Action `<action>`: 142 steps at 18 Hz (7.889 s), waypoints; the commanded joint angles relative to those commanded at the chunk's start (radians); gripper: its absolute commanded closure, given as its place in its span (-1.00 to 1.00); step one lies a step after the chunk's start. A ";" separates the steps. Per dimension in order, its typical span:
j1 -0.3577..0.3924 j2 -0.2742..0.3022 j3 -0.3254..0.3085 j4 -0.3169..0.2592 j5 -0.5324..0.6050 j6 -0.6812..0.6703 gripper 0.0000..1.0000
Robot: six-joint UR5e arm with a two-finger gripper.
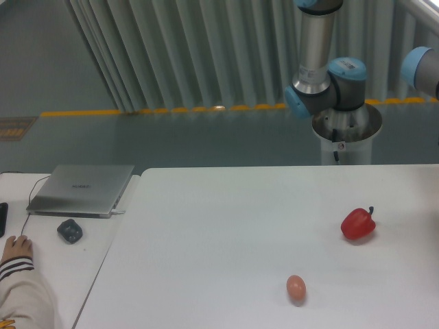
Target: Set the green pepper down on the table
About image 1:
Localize person's hand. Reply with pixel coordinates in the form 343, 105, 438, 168
1, 235, 34, 263

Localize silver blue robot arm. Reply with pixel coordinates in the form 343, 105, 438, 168
284, 1, 438, 118

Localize cream striped sleeve forearm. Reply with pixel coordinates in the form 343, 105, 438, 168
1, 256, 55, 328

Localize red bell pepper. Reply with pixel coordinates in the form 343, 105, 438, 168
340, 206, 376, 241

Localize black phone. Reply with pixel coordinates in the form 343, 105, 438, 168
0, 202, 8, 237

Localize black earbuds case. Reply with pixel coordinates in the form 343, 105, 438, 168
57, 219, 83, 245

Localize silver laptop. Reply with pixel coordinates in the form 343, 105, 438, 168
27, 164, 134, 219

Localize white pleated curtain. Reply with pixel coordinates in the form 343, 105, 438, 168
64, 0, 439, 113

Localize brown egg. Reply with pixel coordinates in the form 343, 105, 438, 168
286, 275, 306, 301

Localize black mouse cable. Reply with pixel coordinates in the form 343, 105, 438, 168
0, 171, 51, 237

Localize black pedestal cable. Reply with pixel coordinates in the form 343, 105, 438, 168
331, 128, 341, 166

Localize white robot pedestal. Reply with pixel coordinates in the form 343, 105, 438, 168
311, 103, 383, 165

